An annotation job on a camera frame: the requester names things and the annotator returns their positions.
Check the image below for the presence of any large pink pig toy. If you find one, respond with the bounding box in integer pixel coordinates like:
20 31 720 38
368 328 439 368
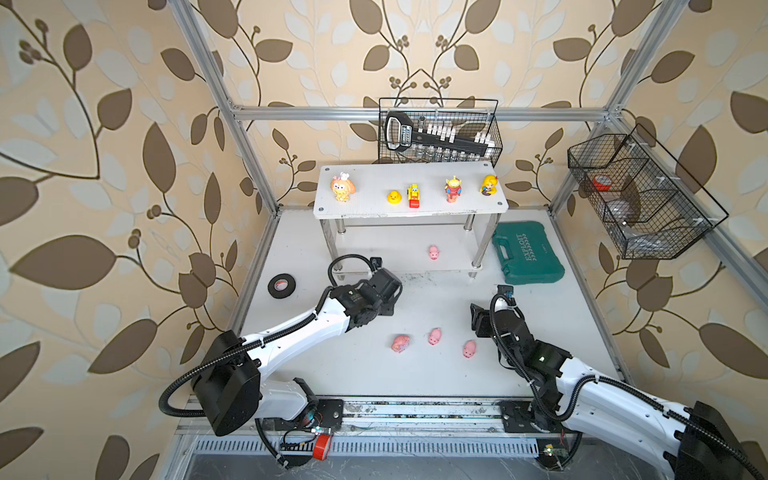
391 335 411 353

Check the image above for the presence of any yellow rubber duck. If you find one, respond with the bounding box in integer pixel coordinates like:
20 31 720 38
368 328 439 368
387 190 402 205

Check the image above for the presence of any orange cat toy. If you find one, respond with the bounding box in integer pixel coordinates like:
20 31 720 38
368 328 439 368
330 172 356 203

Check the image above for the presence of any yellow red toy car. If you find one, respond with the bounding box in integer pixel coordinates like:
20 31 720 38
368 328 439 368
407 184 420 209

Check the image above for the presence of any alien figure toy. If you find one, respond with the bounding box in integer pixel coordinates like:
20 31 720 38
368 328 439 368
445 176 462 203

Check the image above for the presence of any yellow bear toy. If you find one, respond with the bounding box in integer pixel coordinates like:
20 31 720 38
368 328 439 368
481 175 498 196

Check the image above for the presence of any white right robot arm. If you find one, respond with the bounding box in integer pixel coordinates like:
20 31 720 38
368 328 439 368
470 295 763 479

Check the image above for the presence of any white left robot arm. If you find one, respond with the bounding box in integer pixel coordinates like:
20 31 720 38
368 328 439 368
191 268 402 436

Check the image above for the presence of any green plastic tool case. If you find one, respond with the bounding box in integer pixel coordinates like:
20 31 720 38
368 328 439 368
492 221 565 286

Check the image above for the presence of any black tape roll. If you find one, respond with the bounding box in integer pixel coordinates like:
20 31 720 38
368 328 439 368
267 273 297 299

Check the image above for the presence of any white two-tier shelf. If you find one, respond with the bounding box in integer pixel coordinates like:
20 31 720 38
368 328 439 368
313 161 508 277

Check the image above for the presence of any red emergency button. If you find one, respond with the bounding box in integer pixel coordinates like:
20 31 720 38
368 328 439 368
312 434 332 461

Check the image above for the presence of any black socket set holder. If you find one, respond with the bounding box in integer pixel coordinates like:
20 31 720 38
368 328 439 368
384 111 497 157

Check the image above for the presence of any red tape roll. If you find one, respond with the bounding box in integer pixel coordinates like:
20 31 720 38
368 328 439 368
592 174 613 192

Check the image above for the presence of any black wire basket back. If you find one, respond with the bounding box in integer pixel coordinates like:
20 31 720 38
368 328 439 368
378 97 503 165

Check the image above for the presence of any black wire basket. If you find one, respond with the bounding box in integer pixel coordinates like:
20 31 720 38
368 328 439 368
567 124 729 260
378 97 503 165

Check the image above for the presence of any black wire basket right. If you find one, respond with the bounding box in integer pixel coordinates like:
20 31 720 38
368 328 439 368
567 124 729 260

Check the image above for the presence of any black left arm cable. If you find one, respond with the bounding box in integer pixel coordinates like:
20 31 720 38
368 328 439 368
158 253 376 419

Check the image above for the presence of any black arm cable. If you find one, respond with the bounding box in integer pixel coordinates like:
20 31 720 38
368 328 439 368
488 290 766 480
158 253 376 419

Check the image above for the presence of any aluminium frame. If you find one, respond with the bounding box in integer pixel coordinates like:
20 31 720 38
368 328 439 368
152 0 768 480

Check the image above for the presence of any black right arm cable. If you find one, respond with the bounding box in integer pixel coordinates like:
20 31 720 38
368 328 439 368
488 290 766 480

